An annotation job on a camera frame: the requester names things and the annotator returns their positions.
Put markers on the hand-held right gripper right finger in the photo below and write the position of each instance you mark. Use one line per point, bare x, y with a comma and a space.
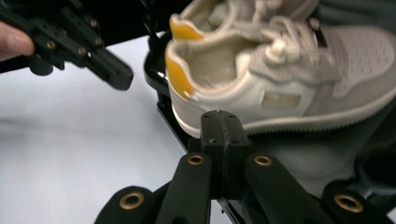
236, 140

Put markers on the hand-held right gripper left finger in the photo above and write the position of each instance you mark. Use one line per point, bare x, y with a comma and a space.
214, 133

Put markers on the beige sneaker with yellow heel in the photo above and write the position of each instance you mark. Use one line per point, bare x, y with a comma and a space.
233, 96
186, 31

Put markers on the black glossy rack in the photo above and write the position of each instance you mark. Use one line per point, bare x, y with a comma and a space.
154, 74

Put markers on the cream shoelace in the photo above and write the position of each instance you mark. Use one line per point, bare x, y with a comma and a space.
280, 46

